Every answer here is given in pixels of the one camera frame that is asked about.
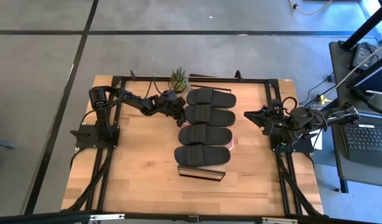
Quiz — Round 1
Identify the black rig beam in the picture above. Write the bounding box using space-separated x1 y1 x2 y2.
0 210 382 224

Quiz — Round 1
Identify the black stand pole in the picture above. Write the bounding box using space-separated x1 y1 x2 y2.
340 0 382 51

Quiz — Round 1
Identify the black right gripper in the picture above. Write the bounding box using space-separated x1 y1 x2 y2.
243 106 292 136

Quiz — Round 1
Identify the white paper sheet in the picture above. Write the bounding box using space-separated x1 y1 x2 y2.
309 130 323 151

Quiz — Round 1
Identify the yellow floor cable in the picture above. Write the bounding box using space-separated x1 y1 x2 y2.
289 0 334 16

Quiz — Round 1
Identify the wooden shelf with black frame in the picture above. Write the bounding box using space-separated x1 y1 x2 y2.
177 84 234 182

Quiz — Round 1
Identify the potted green succulent plant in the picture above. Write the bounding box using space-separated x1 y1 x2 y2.
169 66 192 93

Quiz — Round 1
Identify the dark grey laptop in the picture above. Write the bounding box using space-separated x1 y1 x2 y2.
339 110 382 169

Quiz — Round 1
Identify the grey desk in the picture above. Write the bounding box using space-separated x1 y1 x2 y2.
329 40 382 189

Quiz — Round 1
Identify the black computer monitor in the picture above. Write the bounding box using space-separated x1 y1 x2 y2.
346 52 382 98

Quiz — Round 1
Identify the black power adapter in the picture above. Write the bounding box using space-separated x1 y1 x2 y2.
352 43 376 71

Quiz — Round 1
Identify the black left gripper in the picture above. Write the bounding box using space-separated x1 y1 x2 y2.
152 98 187 128

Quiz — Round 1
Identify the white cable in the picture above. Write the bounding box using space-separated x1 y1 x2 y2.
333 39 382 91

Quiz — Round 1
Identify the black rubber slide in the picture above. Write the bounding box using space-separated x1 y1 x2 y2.
177 123 233 146
184 104 236 128
174 144 231 167
186 87 237 109

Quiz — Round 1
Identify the black aluminium table frame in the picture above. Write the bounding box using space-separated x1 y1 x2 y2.
62 73 324 218

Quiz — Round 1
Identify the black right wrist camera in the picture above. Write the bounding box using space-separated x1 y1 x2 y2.
269 98 284 110

